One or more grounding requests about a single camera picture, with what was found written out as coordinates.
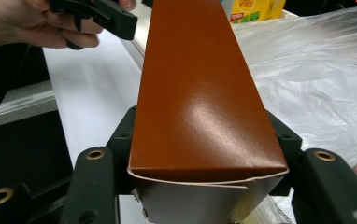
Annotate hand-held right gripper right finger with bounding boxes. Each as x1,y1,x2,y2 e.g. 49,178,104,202
265,109,304,198

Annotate brown cardboard box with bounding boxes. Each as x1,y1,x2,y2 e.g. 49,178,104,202
126,0,291,224

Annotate clear plastic bag smiley print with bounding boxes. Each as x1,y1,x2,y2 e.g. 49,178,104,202
231,1,357,224

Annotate yellow drink carton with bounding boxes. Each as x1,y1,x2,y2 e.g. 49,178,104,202
229,0,287,25

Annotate aluminium rail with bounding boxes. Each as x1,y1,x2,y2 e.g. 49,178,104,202
0,79,59,130

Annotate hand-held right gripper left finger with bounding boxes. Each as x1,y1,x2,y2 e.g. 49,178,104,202
106,105,137,194

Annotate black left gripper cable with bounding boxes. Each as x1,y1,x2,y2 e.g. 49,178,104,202
0,42,33,133

